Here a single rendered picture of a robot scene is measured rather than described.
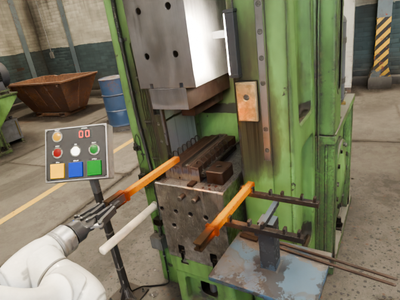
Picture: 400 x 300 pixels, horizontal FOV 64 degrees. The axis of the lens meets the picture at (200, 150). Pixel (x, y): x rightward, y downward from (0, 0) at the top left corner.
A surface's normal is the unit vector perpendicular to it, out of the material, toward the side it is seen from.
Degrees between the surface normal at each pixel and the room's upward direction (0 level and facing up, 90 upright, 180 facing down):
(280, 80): 90
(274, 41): 90
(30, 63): 90
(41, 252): 24
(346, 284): 0
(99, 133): 60
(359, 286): 0
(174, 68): 90
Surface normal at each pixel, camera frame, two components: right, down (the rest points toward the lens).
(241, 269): -0.14, -0.92
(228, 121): -0.49, 0.39
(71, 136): -0.14, -0.13
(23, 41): 0.90, 0.04
